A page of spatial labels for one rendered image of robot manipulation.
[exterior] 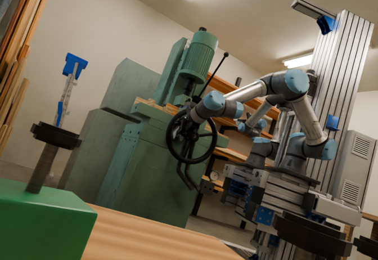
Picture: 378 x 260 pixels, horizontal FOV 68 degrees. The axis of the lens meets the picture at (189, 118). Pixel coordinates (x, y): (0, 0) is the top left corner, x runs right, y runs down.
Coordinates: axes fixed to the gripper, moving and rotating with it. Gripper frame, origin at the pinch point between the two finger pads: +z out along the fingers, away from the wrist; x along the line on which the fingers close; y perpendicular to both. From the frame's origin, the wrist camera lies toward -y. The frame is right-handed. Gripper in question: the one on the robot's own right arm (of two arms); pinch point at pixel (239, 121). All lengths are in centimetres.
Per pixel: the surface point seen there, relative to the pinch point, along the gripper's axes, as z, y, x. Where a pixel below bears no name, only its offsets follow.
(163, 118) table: -75, 24, -102
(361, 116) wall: 52, -71, 254
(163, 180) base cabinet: -75, 57, -94
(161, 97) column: -40, 7, -96
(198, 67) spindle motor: -67, -13, -85
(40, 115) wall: 176, 35, -176
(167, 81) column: -40, -5, -94
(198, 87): -42, -8, -71
